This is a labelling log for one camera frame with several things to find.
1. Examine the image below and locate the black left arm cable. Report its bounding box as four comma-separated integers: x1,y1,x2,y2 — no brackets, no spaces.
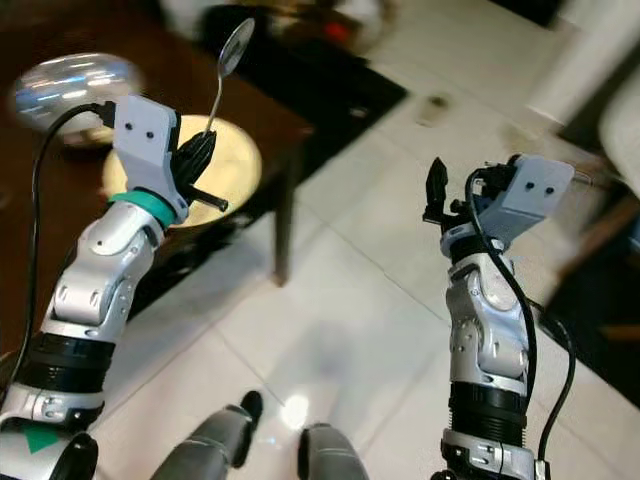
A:
5,101,121,391

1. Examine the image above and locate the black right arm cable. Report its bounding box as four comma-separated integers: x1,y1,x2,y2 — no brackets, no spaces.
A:
464,168,577,473

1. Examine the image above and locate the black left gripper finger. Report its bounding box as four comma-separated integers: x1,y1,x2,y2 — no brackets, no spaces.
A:
177,131,204,184
195,129,219,187

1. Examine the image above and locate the pale yellow round plate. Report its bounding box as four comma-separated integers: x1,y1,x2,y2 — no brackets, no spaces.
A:
101,114,262,230

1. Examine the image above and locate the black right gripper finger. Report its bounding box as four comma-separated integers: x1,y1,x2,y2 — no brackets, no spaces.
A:
424,156,450,224

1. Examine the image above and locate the dark wooden table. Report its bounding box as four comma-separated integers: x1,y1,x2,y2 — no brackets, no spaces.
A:
0,8,312,383

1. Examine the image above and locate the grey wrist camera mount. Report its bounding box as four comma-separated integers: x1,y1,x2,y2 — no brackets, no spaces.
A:
111,94,192,224
444,154,577,252

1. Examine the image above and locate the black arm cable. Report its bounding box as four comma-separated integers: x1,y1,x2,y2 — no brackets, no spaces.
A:
5,101,121,391
464,168,577,473

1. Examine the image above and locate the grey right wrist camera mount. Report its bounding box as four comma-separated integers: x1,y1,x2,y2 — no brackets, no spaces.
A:
444,154,577,252

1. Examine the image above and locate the silver metal spoon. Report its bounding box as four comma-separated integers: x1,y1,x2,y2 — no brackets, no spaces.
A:
204,17,257,137

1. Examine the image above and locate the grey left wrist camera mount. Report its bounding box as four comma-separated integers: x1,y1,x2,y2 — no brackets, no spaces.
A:
111,94,192,224

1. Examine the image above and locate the grey right robot leg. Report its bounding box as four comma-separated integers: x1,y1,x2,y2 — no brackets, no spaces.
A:
297,422,372,480

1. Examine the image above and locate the grey left robot leg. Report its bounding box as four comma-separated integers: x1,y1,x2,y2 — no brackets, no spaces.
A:
149,391,265,480

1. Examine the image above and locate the shiny steel bowl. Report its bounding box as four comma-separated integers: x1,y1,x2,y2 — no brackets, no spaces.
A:
11,51,144,138

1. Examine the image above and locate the grey robot leg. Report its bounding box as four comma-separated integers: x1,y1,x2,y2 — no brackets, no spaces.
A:
297,422,372,480
149,391,265,480

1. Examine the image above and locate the small grey floor object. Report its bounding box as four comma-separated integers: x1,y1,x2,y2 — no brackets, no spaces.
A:
421,92,452,117

